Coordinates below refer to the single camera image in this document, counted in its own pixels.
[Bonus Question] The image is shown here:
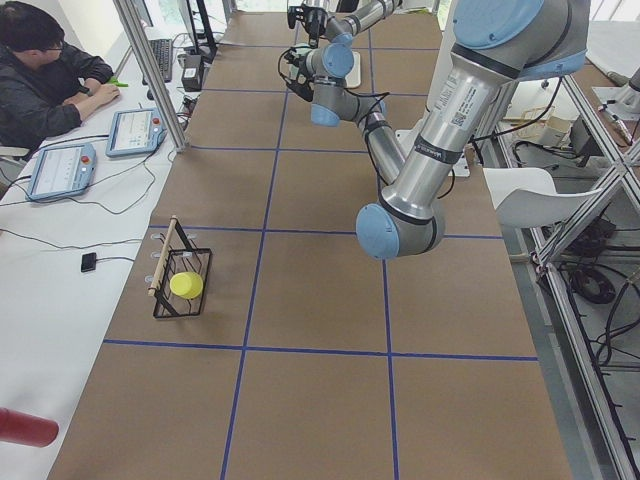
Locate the black power adapter box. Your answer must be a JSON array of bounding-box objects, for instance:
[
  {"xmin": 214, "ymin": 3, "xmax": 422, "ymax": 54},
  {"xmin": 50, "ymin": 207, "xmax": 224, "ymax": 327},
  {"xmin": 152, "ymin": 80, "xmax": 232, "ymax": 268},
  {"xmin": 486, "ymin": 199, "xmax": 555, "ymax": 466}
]
[{"xmin": 181, "ymin": 55, "xmax": 204, "ymax": 92}]

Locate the cream rabbit print tray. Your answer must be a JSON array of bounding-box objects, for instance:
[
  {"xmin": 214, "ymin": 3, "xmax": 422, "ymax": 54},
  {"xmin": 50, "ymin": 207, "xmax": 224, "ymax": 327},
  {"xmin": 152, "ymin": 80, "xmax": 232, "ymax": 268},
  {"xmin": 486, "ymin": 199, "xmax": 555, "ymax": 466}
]
[{"xmin": 345, "ymin": 51, "xmax": 362, "ymax": 89}]

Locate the pale green plastic cup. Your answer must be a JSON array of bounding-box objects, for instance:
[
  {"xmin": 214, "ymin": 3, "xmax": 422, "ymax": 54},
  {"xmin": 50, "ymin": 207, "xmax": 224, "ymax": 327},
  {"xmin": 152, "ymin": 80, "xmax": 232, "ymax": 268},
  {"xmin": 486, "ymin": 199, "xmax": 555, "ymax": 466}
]
[{"xmin": 287, "ymin": 43, "xmax": 311, "ymax": 84}]

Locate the white plastic chair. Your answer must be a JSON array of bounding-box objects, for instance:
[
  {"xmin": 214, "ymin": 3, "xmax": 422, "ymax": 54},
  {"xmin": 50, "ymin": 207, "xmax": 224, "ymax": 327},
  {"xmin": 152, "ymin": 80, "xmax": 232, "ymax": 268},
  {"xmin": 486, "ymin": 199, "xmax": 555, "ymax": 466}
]
[{"xmin": 483, "ymin": 167, "xmax": 604, "ymax": 228}]

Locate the near blue teach pendant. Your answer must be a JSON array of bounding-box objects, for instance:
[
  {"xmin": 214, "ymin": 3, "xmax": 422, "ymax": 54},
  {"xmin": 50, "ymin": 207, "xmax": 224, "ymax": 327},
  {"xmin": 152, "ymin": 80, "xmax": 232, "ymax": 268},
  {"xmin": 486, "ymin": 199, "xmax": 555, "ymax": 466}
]
[{"xmin": 25, "ymin": 143, "xmax": 96, "ymax": 202}]

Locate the blue teach pendant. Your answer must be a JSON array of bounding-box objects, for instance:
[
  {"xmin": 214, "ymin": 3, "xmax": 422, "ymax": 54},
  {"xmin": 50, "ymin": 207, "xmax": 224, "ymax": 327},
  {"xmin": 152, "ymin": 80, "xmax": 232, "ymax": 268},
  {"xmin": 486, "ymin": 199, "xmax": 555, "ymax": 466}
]
[
  {"xmin": 105, "ymin": 108, "xmax": 166, "ymax": 158},
  {"xmin": 25, "ymin": 143, "xmax": 96, "ymax": 202}
]

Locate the brown paper table cover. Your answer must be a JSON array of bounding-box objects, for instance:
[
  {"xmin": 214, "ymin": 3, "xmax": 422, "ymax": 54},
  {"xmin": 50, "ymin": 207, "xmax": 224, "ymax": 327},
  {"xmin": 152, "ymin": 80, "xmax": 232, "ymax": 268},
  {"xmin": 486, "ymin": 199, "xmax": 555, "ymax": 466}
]
[{"xmin": 50, "ymin": 13, "xmax": 571, "ymax": 479}]

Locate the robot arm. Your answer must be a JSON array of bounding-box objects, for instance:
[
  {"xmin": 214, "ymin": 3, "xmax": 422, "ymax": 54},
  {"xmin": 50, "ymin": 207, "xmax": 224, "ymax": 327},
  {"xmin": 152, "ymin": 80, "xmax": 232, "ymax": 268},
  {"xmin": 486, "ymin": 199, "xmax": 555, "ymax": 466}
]
[
  {"xmin": 286, "ymin": 0, "xmax": 403, "ymax": 48},
  {"xmin": 285, "ymin": 1, "xmax": 590, "ymax": 260}
]

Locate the small black puck device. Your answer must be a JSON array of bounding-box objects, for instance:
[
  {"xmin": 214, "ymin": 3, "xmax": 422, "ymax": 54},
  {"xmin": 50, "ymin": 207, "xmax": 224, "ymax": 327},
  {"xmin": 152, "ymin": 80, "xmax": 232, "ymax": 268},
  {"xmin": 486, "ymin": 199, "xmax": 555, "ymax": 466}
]
[{"xmin": 80, "ymin": 252, "xmax": 98, "ymax": 273}]

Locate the aluminium frame post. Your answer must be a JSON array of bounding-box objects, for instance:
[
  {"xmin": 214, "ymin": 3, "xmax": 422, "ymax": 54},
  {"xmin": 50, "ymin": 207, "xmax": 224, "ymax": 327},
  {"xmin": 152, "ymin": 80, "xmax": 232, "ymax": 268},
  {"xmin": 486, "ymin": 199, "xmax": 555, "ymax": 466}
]
[{"xmin": 113, "ymin": 0, "xmax": 187, "ymax": 153}]

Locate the red bottle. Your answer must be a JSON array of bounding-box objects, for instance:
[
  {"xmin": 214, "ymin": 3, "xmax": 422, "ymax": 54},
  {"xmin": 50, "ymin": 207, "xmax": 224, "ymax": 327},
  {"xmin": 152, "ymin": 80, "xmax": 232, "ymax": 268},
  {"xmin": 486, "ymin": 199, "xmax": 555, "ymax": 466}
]
[{"xmin": 1, "ymin": 407, "xmax": 59, "ymax": 447}]

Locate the far blue teach pendant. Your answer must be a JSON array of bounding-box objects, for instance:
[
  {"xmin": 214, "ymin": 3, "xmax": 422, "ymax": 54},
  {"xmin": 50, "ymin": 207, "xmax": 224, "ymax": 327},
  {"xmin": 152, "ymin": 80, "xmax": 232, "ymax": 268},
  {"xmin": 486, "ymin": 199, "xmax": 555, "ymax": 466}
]
[{"xmin": 105, "ymin": 108, "xmax": 166, "ymax": 158}]

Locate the black wire cup rack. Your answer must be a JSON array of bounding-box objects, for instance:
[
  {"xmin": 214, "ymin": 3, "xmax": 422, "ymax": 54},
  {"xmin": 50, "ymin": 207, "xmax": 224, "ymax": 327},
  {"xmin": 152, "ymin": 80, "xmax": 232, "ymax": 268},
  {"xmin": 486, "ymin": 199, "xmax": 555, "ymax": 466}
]
[{"xmin": 146, "ymin": 215, "xmax": 213, "ymax": 320}]

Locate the black keyboard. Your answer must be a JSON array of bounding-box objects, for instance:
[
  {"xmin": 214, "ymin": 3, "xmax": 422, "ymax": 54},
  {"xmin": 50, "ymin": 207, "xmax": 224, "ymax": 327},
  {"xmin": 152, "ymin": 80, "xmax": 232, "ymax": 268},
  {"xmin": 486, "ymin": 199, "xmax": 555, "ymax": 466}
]
[{"xmin": 149, "ymin": 39, "xmax": 173, "ymax": 83}]

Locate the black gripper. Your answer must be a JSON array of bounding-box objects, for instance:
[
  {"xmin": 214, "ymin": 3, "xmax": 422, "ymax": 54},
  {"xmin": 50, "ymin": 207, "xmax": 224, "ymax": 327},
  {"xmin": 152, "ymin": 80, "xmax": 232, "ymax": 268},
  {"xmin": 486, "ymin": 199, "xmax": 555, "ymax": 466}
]
[
  {"xmin": 277, "ymin": 46, "xmax": 314, "ymax": 102},
  {"xmin": 287, "ymin": 4, "xmax": 328, "ymax": 47}
]

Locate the seated person in black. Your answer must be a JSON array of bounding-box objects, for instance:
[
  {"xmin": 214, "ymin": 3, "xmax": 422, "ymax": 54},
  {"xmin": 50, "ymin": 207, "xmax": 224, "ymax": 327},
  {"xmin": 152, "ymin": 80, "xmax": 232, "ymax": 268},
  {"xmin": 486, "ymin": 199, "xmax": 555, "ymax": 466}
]
[{"xmin": 1, "ymin": 1, "xmax": 120, "ymax": 152}]

